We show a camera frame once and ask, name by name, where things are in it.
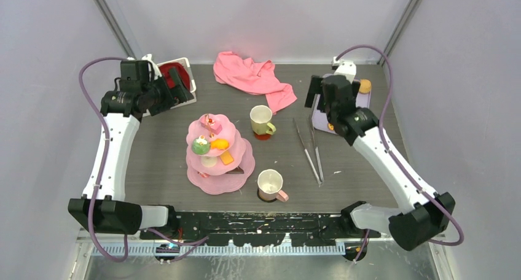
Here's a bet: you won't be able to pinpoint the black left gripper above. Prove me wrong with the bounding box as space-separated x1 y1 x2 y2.
141 68 192 116

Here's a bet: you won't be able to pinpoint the pink cherry cake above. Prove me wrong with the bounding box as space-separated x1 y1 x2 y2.
200 114 222 134

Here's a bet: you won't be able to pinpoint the green frog macaron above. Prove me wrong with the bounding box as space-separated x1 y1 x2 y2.
191 135 211 155

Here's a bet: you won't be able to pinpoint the orange fish-shaped cookie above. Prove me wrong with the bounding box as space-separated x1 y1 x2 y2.
210 139 229 150

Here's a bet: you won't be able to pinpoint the white round cake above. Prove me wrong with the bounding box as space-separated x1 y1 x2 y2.
200 156 218 168

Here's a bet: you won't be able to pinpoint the green mug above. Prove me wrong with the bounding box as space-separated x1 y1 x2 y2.
249 105 276 136

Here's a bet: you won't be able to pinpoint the pink three-tier dessert stand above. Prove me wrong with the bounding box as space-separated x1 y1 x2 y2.
186 114 255 195

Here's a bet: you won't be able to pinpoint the orange wafer bar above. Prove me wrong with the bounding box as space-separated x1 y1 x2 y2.
219 150 234 165

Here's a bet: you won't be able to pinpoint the metal serving tongs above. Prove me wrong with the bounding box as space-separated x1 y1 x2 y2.
292 115 325 187

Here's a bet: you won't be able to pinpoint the chocolate cake slice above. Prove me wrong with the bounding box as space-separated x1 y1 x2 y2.
226 166 245 174

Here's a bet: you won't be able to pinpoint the pink mug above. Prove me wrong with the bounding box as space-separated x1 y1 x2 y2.
257 169 289 202

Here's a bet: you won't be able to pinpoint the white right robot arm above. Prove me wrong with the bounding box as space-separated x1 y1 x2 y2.
305 75 456 251

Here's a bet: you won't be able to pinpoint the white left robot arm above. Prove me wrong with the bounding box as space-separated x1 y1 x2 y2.
68 55 197 239

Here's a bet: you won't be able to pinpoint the dark red towel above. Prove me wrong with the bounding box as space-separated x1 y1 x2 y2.
159 62 190 91

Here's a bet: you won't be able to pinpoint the golden round bun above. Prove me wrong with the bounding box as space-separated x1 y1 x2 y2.
359 79 372 94

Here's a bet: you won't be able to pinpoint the white plastic basket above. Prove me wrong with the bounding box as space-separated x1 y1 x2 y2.
144 57 196 116

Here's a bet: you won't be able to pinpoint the lavender serving tray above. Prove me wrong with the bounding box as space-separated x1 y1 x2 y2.
310 74 371 134

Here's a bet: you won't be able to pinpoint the pink cloth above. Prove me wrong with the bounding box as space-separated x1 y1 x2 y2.
213 52 297 114

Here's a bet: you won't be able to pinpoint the red round coaster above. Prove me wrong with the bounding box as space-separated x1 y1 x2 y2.
254 133 272 141

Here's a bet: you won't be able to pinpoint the orange round sticker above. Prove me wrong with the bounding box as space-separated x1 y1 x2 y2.
256 189 277 203

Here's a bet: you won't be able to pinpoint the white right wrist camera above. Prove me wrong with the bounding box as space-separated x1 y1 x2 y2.
332 57 357 82

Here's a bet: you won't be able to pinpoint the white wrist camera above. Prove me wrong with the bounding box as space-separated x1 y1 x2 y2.
141 53 163 81
332 57 357 82

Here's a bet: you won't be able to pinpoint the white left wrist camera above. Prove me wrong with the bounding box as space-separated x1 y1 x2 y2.
141 53 163 81

